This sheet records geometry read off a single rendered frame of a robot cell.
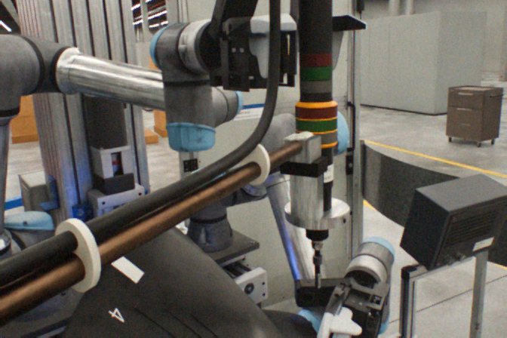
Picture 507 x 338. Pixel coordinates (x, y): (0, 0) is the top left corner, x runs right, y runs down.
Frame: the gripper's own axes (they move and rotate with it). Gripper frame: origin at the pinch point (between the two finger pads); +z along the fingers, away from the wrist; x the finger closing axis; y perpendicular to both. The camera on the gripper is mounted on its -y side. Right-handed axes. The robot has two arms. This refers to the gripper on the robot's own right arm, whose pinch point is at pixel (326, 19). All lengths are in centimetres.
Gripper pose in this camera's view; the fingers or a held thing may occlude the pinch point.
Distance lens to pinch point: 42.8
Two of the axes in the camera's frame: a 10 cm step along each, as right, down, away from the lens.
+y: 0.4, 9.7, 2.3
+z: 5.9, 1.6, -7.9
